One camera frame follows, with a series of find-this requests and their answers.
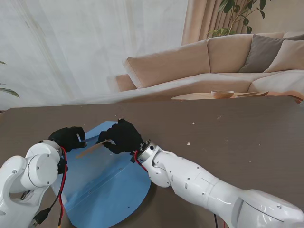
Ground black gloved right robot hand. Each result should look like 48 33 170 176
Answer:
97 118 144 154

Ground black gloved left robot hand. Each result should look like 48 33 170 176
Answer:
48 126 87 154

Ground brown kraft paper envelope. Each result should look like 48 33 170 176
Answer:
75 139 112 159

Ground blue plastic file folder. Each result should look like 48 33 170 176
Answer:
51 120 152 228

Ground dark green plant leaves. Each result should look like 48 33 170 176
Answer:
0 60 20 98

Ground wooden coffee table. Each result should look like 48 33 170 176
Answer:
171 91 270 100

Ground beige sofa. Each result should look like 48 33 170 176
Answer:
115 30 304 100

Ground white sheer curtain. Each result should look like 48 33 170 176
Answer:
0 0 190 112

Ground wooden bowl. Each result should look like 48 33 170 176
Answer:
211 90 235 99

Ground flat wooden plate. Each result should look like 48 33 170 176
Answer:
237 91 269 97

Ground beige pleated curtain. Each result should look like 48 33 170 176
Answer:
181 0 250 46

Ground grey cushion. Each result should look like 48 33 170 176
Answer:
238 34 304 74

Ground tall green leafy plant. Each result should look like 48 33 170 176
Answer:
206 0 266 40

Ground beige cushion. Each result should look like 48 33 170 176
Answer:
263 39 304 73

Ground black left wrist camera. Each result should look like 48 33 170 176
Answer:
57 156 69 175

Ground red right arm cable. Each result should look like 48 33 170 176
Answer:
134 149 149 173

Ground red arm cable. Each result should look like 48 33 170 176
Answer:
134 149 149 173
58 146 68 226

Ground red left arm cable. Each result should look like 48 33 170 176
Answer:
58 146 68 226

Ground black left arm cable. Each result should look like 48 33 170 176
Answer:
30 187 60 228

